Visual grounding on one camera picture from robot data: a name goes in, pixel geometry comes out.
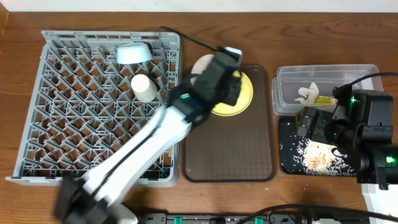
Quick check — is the light blue bowl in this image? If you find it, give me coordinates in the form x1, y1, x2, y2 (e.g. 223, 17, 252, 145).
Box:
116, 42, 152, 64

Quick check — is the black cable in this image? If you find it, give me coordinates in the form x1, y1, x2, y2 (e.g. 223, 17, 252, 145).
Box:
236, 203, 398, 224

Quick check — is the black waste tray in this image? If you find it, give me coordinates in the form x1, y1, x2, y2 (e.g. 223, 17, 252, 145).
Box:
278, 116, 361, 178

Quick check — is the brown plastic serving tray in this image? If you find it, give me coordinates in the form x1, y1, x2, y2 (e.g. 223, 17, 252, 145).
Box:
181, 65, 277, 183

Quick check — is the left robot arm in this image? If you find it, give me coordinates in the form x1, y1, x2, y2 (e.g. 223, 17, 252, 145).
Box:
53, 75, 242, 223

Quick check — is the pink small plate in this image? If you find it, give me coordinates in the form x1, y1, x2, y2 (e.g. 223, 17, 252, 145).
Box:
190, 54, 214, 85

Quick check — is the clear plastic container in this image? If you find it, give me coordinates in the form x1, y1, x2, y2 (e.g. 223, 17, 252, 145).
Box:
272, 64, 379, 116

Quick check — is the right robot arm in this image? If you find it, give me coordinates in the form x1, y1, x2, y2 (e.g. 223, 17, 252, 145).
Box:
296, 88, 397, 190

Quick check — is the cream cup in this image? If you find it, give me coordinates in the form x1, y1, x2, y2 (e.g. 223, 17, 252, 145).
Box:
131, 74, 157, 103

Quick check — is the grey dishwasher rack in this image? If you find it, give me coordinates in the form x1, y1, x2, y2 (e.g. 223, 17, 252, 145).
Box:
8, 30, 182, 186

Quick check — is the yellow plate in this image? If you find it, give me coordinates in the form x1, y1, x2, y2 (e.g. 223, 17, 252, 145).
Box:
211, 70, 254, 116

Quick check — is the yellow green snack wrapper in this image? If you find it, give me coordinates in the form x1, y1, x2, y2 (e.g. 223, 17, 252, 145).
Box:
315, 96, 338, 104

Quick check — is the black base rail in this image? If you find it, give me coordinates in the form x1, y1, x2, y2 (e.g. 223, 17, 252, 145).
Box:
138, 212, 370, 224

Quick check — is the white tissue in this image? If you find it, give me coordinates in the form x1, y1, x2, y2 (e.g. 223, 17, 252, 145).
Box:
295, 82, 319, 105

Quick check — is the spilled rice pile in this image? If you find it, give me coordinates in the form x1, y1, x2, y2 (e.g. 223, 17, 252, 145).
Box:
281, 123, 355, 177

